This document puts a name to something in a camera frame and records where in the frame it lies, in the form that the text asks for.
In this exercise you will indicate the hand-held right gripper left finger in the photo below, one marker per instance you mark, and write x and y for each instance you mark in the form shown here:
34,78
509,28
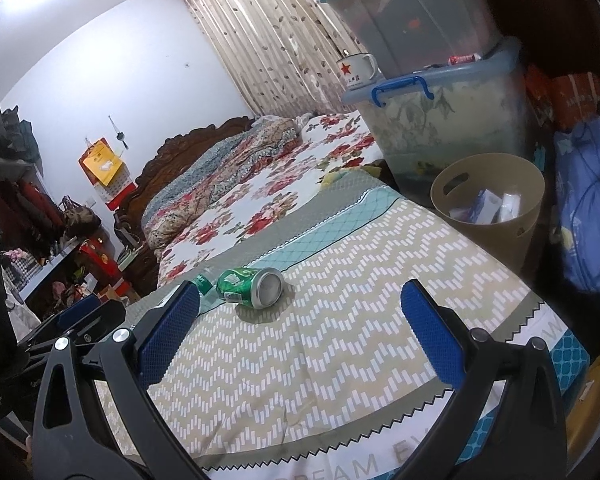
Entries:
172,330

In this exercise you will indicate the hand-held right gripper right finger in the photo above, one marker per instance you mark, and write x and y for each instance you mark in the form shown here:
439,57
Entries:
430,330

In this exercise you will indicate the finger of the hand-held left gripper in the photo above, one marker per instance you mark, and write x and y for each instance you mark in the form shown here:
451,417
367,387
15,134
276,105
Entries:
82,307

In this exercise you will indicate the green drink can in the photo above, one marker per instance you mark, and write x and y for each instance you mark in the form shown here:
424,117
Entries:
240,285

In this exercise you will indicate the beige plastic waste bin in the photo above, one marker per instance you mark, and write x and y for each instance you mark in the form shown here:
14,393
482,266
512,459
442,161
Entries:
480,245

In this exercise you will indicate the brown paper bag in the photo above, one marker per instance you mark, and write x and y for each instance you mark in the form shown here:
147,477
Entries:
115,294

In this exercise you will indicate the red gift box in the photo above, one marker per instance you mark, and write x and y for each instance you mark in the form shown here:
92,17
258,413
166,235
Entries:
100,260

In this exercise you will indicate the grey shelf rack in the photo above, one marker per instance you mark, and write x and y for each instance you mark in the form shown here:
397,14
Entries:
45,272

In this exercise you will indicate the brown patterned handbag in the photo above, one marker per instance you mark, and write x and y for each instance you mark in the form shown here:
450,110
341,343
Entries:
80,217

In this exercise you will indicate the beige zigzag blanket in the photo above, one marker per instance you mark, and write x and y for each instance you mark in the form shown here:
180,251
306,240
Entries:
330,350

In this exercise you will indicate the hanging dark red clothes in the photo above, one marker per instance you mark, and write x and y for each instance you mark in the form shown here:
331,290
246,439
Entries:
30,210

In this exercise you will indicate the patchwork floral quilt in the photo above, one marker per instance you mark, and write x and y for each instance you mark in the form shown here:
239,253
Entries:
220,175

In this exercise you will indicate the carved wooden headboard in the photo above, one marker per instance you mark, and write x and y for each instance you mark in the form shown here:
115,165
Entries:
180,145

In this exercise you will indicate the black bags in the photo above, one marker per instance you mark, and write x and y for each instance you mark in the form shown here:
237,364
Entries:
5,125

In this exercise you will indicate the clear storage bin blue lid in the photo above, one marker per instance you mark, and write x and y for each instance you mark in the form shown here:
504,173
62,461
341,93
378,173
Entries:
430,125

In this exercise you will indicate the blue cloth bundle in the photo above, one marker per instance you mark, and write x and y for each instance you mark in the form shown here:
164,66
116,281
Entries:
590,200

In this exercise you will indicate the red floral bed sheet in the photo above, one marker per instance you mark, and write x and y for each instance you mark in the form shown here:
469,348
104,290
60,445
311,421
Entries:
340,140

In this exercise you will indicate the white enamel mug red star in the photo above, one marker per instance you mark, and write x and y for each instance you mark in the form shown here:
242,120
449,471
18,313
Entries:
355,72

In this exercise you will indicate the small red tube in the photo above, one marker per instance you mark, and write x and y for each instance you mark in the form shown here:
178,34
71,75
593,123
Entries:
464,59

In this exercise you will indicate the orange cardboard box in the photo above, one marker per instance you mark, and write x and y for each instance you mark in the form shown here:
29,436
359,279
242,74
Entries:
570,95

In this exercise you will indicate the leaf print curtain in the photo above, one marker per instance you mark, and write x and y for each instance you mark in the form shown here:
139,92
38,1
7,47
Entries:
260,35

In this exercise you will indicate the clear storage box teal lid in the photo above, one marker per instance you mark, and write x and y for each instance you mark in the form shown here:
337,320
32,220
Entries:
415,10

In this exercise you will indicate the red yellow wall calendar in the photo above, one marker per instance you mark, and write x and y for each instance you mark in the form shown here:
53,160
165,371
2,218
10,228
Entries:
100,162

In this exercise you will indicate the hanging wall ornament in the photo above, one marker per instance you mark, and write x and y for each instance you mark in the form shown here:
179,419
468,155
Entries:
120,135

